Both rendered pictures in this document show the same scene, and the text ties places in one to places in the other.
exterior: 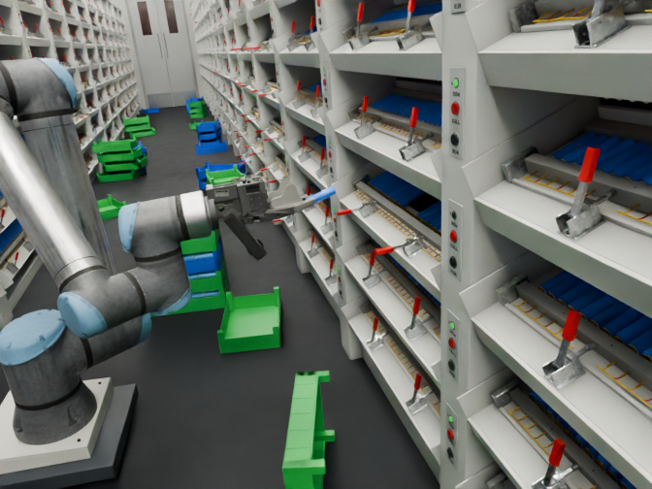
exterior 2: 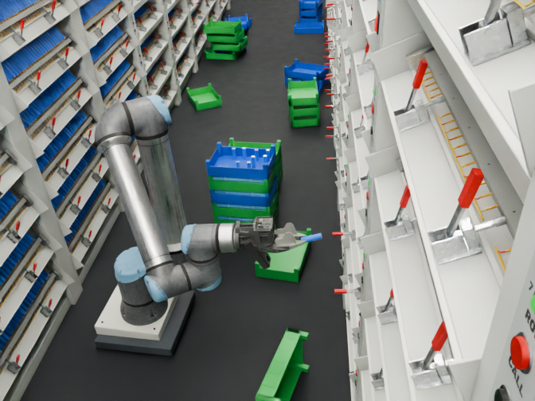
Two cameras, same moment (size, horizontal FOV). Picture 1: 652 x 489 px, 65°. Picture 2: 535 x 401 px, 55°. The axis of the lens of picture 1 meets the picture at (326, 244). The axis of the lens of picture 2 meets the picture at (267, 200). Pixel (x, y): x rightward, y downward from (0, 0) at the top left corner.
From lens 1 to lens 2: 0.76 m
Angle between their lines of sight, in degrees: 22
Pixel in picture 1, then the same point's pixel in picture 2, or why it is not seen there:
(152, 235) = (199, 250)
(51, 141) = (153, 153)
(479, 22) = (369, 243)
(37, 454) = (131, 331)
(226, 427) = (244, 339)
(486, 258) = not seen: hidden behind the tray
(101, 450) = (165, 336)
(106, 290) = (169, 279)
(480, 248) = not seen: hidden behind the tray
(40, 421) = (134, 313)
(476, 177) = (366, 309)
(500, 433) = not seen: outside the picture
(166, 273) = (205, 270)
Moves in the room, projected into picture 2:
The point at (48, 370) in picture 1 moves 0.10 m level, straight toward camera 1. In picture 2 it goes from (140, 288) to (142, 306)
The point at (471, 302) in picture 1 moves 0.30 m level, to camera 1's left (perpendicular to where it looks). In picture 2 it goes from (361, 364) to (247, 339)
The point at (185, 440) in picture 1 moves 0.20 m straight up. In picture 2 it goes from (216, 341) to (211, 306)
